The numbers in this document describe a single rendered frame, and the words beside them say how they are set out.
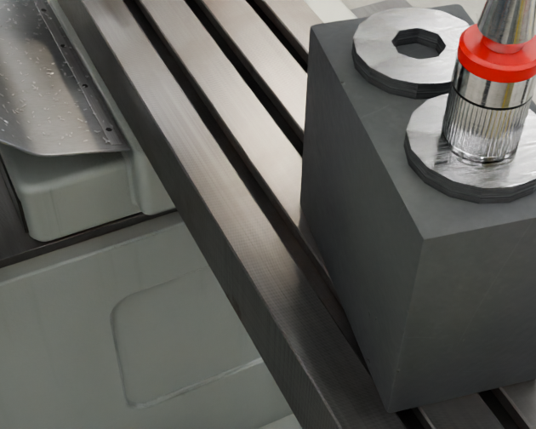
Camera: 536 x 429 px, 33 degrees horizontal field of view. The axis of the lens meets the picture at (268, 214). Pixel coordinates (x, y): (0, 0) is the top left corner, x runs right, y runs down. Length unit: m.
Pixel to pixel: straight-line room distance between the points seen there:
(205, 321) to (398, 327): 0.69
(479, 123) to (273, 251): 0.27
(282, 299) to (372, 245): 0.14
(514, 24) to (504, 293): 0.18
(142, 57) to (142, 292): 0.34
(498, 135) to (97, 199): 0.58
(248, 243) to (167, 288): 0.42
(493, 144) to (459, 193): 0.03
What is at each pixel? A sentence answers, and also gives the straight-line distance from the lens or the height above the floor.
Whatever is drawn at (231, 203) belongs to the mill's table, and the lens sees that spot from 0.78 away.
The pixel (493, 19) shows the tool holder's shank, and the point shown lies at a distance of 0.50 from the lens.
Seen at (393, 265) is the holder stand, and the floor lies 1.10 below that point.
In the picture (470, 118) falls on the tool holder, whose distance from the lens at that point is 0.53.
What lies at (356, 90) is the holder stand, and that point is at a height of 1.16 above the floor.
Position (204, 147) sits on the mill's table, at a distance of 0.84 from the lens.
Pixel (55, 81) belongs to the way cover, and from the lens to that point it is 1.04.
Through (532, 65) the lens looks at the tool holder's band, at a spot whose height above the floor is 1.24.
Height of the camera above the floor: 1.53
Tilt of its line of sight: 46 degrees down
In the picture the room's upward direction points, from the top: 1 degrees clockwise
